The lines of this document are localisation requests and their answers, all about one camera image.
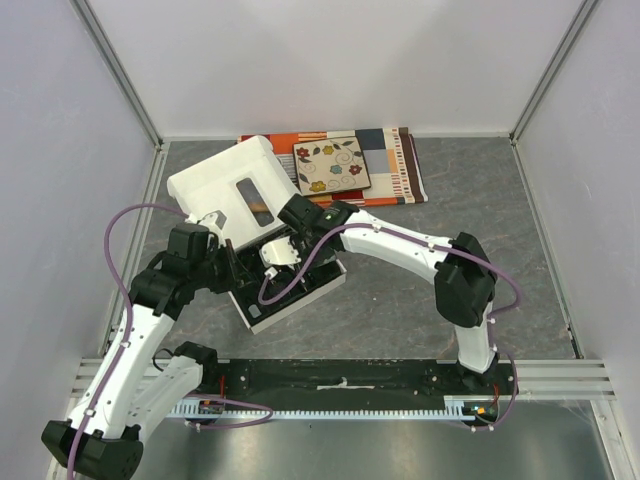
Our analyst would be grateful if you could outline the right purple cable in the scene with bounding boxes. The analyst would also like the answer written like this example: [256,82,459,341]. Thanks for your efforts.
[257,223,525,434]

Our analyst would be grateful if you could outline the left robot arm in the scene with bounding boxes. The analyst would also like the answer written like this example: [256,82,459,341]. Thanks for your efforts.
[41,223,242,479]

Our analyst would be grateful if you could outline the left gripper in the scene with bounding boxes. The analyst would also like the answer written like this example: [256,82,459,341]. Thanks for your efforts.
[190,238,254,294]

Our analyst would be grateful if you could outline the white hair clipper kit box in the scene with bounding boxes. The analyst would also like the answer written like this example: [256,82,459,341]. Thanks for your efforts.
[167,136,346,334]

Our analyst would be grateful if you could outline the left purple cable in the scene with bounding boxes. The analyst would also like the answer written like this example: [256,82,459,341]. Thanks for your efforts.
[64,202,275,471]

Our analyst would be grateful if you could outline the floral square plate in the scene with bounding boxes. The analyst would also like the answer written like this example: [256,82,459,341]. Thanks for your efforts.
[293,136,371,197]

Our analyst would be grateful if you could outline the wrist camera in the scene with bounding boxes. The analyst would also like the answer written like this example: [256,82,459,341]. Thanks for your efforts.
[259,236,302,278]
[186,210,227,237]

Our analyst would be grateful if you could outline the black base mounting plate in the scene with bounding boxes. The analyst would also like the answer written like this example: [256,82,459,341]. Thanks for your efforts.
[199,359,515,408]

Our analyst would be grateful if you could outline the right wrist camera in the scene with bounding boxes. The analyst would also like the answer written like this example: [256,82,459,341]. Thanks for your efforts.
[259,236,302,278]

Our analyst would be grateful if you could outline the grey cable duct rail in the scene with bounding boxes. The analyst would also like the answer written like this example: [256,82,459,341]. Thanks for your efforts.
[166,397,500,422]

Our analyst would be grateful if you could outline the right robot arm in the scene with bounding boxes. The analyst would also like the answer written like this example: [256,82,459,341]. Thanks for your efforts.
[278,194,499,394]

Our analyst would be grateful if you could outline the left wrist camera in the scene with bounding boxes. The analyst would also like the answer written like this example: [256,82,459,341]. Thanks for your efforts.
[186,210,227,237]

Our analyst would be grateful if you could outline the patchwork orange cloth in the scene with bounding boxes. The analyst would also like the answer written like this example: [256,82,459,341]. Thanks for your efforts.
[265,127,428,208]

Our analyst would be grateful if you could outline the purple cable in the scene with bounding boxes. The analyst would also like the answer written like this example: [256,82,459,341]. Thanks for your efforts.
[257,223,525,434]
[64,202,275,471]

